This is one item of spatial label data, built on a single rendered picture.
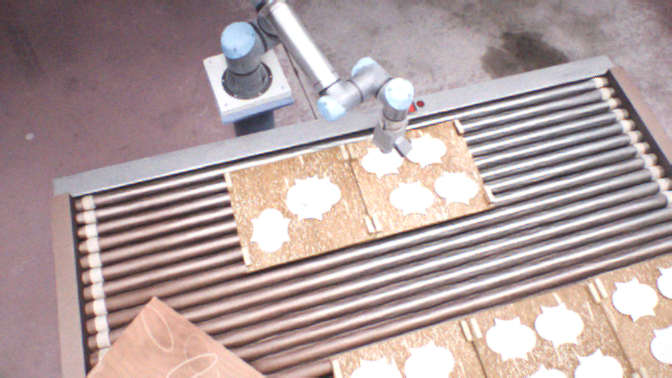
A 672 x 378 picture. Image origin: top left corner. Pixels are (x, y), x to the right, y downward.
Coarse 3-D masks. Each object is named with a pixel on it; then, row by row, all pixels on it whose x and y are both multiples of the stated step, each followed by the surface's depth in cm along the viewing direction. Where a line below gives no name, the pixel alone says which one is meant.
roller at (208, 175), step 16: (592, 80) 200; (528, 96) 195; (544, 96) 196; (560, 96) 198; (464, 112) 191; (480, 112) 192; (496, 112) 194; (416, 128) 187; (320, 144) 182; (336, 144) 182; (256, 160) 178; (272, 160) 178; (176, 176) 174; (192, 176) 174; (208, 176) 175; (224, 176) 177; (112, 192) 170; (128, 192) 170; (144, 192) 171; (160, 192) 173; (80, 208) 168; (96, 208) 171
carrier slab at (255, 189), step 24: (264, 168) 175; (288, 168) 175; (312, 168) 176; (336, 168) 176; (240, 192) 171; (264, 192) 171; (240, 216) 167; (288, 216) 168; (336, 216) 169; (360, 216) 169; (240, 240) 163; (312, 240) 165; (336, 240) 165; (360, 240) 165; (264, 264) 160
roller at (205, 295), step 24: (648, 168) 184; (576, 192) 178; (600, 192) 180; (480, 216) 173; (504, 216) 174; (384, 240) 168; (408, 240) 168; (432, 240) 171; (312, 264) 163; (336, 264) 164; (216, 288) 158; (240, 288) 159; (120, 312) 154
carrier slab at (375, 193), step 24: (360, 144) 181; (456, 144) 183; (360, 168) 177; (408, 168) 177; (432, 168) 178; (456, 168) 178; (360, 192) 174; (384, 192) 173; (432, 192) 174; (480, 192) 175; (384, 216) 169; (408, 216) 170; (432, 216) 170; (456, 216) 171
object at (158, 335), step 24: (144, 312) 142; (168, 312) 142; (144, 336) 139; (168, 336) 140; (192, 336) 140; (120, 360) 136; (144, 360) 137; (168, 360) 137; (192, 360) 137; (216, 360) 138; (240, 360) 138
